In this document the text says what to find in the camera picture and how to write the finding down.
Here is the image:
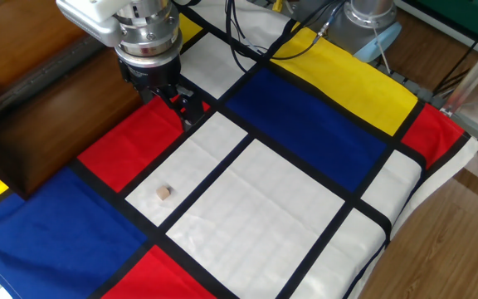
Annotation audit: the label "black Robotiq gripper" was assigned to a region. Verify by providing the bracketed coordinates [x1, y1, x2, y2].
[116, 53, 207, 133]

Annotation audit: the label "small wooden cube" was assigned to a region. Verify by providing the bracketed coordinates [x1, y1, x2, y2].
[155, 184, 173, 202]

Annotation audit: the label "brown wooden shelf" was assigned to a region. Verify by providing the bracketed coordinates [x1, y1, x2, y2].
[0, 0, 145, 201]

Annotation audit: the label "Mondrian pattern tablecloth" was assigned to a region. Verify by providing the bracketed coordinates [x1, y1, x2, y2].
[0, 0, 478, 299]

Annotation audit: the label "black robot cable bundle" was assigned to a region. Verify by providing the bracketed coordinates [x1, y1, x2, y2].
[222, 0, 348, 62]

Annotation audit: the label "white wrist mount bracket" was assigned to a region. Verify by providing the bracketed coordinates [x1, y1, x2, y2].
[55, 0, 140, 47]

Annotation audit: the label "cable with silver plug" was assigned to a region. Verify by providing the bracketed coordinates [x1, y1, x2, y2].
[270, 20, 334, 61]

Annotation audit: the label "grey slotted table rail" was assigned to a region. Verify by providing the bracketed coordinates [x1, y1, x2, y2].
[369, 60, 446, 110]

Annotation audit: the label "black floor cables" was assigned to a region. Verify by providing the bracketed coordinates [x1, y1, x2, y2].
[432, 7, 478, 96]

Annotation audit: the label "aluminium frame post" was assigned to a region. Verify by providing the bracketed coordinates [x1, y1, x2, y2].
[440, 24, 478, 118]

